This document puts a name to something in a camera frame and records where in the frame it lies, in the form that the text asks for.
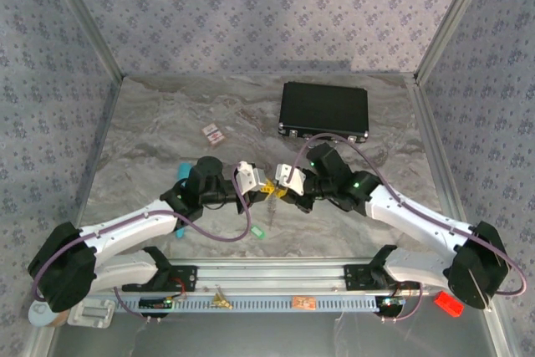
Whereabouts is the black hard case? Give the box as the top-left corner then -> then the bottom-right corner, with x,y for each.
278,81 -> 370,145

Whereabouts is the teal plastic tool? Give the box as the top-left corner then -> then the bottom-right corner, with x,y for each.
174,161 -> 192,240

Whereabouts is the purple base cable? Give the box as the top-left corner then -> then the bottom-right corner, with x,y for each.
112,288 -> 187,324
378,277 -> 424,323

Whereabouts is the aluminium table side rail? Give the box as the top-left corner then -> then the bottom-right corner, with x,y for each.
37,75 -> 125,357
407,74 -> 522,357

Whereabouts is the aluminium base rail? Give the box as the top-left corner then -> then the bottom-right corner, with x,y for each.
166,257 -> 452,293

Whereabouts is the red plastic block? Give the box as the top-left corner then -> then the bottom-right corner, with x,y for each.
433,289 -> 466,319

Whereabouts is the grey slotted cable duct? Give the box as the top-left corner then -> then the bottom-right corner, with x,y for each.
115,294 -> 380,314

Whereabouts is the small red white card box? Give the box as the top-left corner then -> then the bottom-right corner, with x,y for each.
201,122 -> 225,145

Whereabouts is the aluminium frame post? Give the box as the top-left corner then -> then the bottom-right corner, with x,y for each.
41,0 -> 126,82
412,0 -> 497,84

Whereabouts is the silver metal bracket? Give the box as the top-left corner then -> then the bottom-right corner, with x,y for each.
67,300 -> 116,329

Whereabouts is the left green controller board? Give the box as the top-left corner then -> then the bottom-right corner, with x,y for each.
139,297 -> 175,310

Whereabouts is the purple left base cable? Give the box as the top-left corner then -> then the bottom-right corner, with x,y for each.
112,288 -> 187,324

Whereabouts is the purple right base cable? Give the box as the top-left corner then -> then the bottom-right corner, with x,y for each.
378,277 -> 424,323

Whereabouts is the orange label on rail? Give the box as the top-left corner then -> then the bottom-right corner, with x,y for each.
291,295 -> 317,311

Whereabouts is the gold triangular metal piece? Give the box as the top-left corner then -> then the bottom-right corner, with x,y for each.
210,292 -> 234,311

